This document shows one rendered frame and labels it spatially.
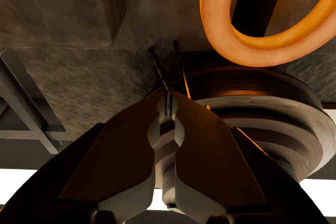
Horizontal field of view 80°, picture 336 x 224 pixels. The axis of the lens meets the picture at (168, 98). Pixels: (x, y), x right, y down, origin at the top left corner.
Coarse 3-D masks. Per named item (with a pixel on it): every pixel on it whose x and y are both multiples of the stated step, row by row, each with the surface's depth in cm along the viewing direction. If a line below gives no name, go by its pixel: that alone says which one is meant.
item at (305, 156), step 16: (224, 112) 34; (240, 112) 33; (256, 112) 33; (272, 112) 34; (160, 128) 38; (240, 128) 34; (256, 128) 34; (272, 128) 34; (288, 128) 34; (304, 128) 34; (160, 144) 39; (176, 144) 37; (272, 144) 34; (288, 144) 35; (304, 144) 38; (320, 144) 37; (160, 160) 40; (288, 160) 38; (304, 160) 38; (320, 160) 42; (160, 176) 46; (304, 176) 48
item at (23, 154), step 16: (0, 112) 868; (48, 112) 891; (0, 144) 781; (16, 144) 782; (32, 144) 782; (64, 144) 782; (0, 160) 736; (16, 160) 736; (32, 160) 737; (48, 160) 737; (320, 176) 699; (0, 208) 628
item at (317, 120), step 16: (192, 80) 37; (208, 80) 36; (224, 80) 35; (240, 80) 35; (256, 80) 35; (272, 80) 36; (192, 96) 35; (208, 96) 32; (224, 96) 31; (240, 96) 31; (256, 96) 31; (272, 96) 31; (288, 96) 32; (304, 96) 37; (288, 112) 34; (304, 112) 34; (320, 112) 33; (320, 128) 37
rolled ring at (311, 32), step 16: (208, 0) 23; (224, 0) 23; (320, 0) 25; (208, 16) 24; (224, 16) 24; (320, 16) 25; (208, 32) 26; (224, 32) 25; (240, 32) 29; (288, 32) 28; (304, 32) 26; (320, 32) 25; (224, 48) 27; (240, 48) 27; (256, 48) 27; (272, 48) 27; (288, 48) 27; (304, 48) 27; (240, 64) 29; (256, 64) 29; (272, 64) 29
